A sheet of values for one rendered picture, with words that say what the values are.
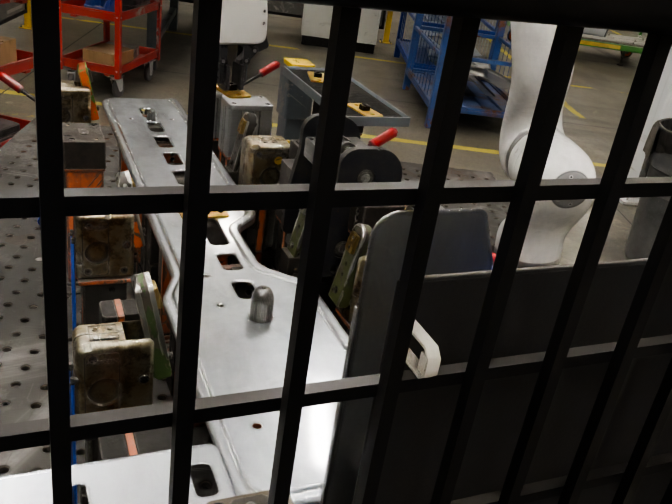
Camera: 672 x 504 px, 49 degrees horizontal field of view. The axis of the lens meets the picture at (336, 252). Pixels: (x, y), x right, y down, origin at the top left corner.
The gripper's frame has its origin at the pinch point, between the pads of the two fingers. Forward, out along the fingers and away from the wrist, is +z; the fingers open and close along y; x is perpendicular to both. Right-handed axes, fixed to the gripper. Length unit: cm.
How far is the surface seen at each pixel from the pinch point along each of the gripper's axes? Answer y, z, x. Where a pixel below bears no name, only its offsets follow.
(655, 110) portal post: -367, 73, -163
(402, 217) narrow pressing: 18, -8, 68
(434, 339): 38, -18, 93
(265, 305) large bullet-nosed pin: 8.2, 22.8, 31.4
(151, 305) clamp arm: 25.5, 16.5, 35.9
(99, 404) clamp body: 32, 29, 35
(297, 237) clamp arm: -7.2, 23.6, 12.9
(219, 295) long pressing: 10.9, 25.4, 22.8
